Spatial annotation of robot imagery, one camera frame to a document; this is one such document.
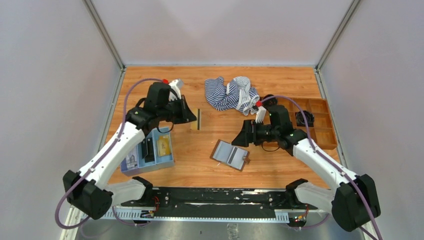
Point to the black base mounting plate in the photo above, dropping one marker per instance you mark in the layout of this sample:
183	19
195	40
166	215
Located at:
218	203

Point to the blue plastic organizer box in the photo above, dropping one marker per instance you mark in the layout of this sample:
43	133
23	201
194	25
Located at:
144	157

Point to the black coiled belt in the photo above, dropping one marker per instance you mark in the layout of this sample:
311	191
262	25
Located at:
268	101
304	118

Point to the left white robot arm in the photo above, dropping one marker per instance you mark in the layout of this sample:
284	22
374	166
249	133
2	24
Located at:
88	189

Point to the blue striped cloth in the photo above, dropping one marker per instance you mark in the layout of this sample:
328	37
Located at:
238	94

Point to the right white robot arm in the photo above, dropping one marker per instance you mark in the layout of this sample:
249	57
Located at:
351	199

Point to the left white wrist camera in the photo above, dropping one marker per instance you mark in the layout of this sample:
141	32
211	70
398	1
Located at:
176	85

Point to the wooden compartment tray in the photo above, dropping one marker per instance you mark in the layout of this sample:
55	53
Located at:
311	111

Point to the brown leather card holder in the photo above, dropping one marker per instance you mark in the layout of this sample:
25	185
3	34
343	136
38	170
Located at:
232	156

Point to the black coiled belt top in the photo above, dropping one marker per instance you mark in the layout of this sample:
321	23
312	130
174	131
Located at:
268	101

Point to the black coiled belt right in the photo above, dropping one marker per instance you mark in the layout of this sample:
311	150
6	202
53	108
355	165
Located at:
304	118

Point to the gold card in box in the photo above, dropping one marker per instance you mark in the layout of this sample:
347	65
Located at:
163	146

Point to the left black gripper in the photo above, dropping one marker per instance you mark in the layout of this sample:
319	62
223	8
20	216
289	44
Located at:
186	114

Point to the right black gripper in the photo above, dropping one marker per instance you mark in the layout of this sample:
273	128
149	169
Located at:
248	134

